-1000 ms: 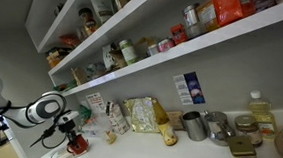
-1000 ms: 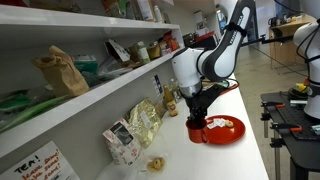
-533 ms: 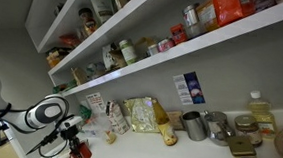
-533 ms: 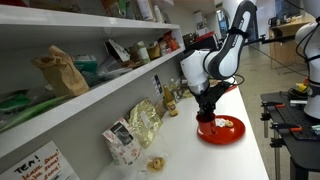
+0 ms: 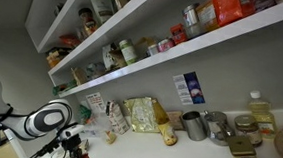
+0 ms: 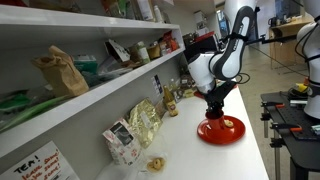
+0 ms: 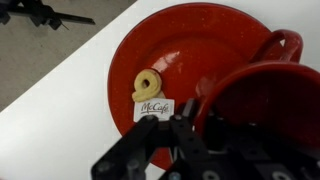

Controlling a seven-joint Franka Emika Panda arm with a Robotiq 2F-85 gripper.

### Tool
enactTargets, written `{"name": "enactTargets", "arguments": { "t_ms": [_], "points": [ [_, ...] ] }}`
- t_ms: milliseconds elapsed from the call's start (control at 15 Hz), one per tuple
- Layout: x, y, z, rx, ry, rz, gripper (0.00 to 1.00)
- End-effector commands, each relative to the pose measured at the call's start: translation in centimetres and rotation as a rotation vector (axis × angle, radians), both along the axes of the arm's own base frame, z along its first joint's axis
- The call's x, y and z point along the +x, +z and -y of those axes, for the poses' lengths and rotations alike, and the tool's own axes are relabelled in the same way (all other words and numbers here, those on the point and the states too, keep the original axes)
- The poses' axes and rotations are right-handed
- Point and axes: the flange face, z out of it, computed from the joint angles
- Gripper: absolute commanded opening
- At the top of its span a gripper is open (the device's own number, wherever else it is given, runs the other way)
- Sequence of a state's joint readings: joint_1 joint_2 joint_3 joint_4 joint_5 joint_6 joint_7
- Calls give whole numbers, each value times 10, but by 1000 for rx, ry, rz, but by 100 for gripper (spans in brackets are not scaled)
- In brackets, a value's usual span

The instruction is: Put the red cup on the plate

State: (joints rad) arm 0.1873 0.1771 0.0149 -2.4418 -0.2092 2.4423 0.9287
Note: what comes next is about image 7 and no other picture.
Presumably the beige ring-shaped cookie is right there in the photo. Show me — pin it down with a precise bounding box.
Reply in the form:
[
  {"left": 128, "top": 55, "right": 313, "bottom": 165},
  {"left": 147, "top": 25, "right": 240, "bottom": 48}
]
[{"left": 131, "top": 68, "right": 164, "bottom": 103}]

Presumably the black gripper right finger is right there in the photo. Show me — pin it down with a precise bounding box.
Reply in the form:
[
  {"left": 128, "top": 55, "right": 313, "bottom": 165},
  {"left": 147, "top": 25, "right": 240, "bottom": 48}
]
[{"left": 204, "top": 113, "right": 258, "bottom": 158}]

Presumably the black metal stand base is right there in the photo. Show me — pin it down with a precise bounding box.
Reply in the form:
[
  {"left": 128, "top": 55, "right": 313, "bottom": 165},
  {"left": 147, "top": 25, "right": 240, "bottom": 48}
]
[{"left": 0, "top": 0, "right": 96, "bottom": 31}]

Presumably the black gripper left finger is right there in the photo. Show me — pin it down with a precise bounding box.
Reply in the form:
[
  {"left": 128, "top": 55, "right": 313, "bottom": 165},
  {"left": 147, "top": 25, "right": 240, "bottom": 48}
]
[{"left": 90, "top": 97, "right": 216, "bottom": 180}]

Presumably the white McCafe sugar packet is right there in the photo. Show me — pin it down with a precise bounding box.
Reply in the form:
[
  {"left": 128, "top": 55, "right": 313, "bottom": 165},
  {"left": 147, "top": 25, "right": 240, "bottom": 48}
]
[{"left": 133, "top": 97, "right": 176, "bottom": 124}]

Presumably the red round plate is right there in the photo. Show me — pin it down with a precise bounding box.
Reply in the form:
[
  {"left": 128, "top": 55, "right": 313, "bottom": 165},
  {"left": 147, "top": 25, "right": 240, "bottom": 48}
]
[{"left": 107, "top": 2, "right": 285, "bottom": 172}]

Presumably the red cup with handle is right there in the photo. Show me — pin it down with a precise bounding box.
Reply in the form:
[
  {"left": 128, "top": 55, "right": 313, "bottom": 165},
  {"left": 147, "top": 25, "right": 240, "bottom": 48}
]
[{"left": 193, "top": 29, "right": 320, "bottom": 159}]

